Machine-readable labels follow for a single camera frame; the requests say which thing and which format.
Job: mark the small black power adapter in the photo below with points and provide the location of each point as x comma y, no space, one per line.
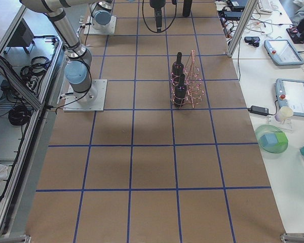
258,110

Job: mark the copper wire wine basket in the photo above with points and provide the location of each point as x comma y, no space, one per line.
194,93

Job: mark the aluminium frame post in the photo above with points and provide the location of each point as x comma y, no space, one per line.
246,15

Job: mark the far wine bottle in basket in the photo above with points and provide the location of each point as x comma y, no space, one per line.
177,69

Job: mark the dark glass wine bottle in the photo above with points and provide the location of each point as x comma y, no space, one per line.
186,10

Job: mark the blue teach pendant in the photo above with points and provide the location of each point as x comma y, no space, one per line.
283,52
290,93

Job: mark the upper blue teach pendant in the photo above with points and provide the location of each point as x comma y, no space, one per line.
283,52

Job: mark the wine bottle in basket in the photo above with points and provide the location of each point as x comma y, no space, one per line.
177,69
180,91

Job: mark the lower blue teach pendant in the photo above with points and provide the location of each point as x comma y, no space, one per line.
290,93

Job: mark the white paper cup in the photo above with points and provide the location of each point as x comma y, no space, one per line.
284,113

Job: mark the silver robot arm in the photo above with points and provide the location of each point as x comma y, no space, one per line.
100,13
111,60

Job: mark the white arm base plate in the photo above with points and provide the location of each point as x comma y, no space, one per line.
94,100
98,29

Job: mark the green bowl with blocks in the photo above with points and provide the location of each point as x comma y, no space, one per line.
271,139

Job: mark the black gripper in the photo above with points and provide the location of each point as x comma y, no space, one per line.
155,3

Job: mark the near wine bottle in basket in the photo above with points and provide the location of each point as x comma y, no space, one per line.
180,91

